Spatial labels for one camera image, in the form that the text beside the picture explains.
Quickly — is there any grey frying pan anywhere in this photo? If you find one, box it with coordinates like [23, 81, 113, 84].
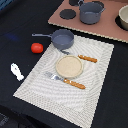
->
[31, 28, 75, 51]

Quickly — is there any pink stove board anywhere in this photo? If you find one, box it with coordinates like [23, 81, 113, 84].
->
[48, 0, 128, 43]

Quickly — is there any black stove burner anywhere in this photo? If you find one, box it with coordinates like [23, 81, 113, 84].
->
[60, 9, 76, 20]

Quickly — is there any round beige plate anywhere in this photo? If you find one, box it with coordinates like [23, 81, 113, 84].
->
[56, 55, 83, 78]

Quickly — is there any woven beige placemat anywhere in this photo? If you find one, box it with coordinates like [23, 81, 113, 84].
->
[14, 35, 114, 128]

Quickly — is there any grey cooking pot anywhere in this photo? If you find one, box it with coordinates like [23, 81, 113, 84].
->
[78, 0, 104, 24]

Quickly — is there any black burner at top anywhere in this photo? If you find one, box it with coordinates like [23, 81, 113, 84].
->
[69, 0, 79, 6]

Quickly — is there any beige bowl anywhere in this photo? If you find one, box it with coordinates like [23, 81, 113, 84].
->
[119, 5, 128, 30]

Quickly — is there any fork with wooden handle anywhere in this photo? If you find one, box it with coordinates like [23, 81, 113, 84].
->
[44, 72, 86, 89]

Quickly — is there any knife with wooden handle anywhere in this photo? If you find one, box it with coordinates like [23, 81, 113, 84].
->
[60, 49, 99, 64]

